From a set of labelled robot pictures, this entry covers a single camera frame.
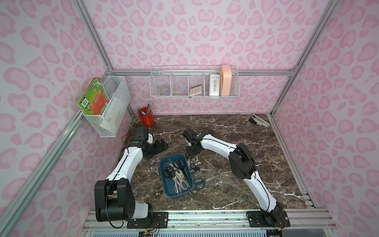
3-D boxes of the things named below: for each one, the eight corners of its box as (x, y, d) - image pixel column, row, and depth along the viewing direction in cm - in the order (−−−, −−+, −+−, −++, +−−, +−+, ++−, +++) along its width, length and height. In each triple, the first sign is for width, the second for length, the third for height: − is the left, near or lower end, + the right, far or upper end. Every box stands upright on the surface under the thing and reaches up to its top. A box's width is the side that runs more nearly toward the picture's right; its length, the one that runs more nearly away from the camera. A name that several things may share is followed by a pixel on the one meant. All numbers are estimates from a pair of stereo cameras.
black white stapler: (248, 120, 119) (249, 117, 116) (252, 116, 122) (253, 113, 119) (265, 130, 112) (266, 128, 110) (269, 126, 115) (270, 123, 112)
